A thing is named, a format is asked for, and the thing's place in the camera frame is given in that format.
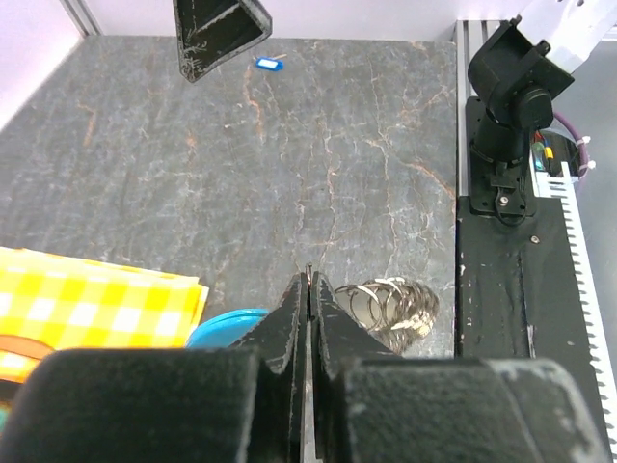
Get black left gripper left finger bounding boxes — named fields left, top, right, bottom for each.
left=1, top=273, right=309, bottom=462

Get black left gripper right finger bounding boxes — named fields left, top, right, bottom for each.
left=310, top=273, right=608, bottom=462

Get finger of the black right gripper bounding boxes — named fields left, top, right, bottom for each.
left=174, top=0, right=273, bottom=83

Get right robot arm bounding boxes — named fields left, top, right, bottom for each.
left=173, top=1, right=616, bottom=162

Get blue key tag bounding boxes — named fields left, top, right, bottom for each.
left=255, top=54, right=286, bottom=72

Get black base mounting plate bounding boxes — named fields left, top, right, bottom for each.
left=455, top=96, right=608, bottom=432

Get yellow checkered cloth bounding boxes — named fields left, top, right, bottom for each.
left=1, top=248, right=209, bottom=383

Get black teal square plate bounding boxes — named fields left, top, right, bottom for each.
left=0, top=377, right=22, bottom=431

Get aluminium corner post right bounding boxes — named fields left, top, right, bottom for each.
left=60, top=0, right=102, bottom=37

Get grey slotted cable duct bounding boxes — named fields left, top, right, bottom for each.
left=533, top=163, right=616, bottom=462

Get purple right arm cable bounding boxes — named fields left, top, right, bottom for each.
left=551, top=110, right=597, bottom=182

